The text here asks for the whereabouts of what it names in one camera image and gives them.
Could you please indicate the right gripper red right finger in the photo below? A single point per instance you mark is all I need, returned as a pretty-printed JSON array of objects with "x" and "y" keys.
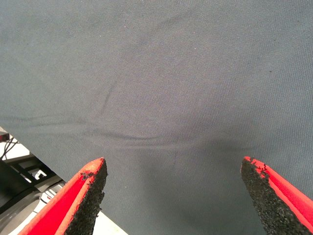
[{"x": 281, "y": 208}]

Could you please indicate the black metal frame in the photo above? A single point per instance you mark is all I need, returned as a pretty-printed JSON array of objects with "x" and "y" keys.
[{"x": 14, "y": 176}]

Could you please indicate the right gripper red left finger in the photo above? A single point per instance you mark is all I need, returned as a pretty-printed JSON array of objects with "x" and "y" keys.
[{"x": 73, "y": 208}]

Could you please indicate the dark grey table cloth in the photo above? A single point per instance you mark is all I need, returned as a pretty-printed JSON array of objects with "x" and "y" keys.
[{"x": 171, "y": 73}]

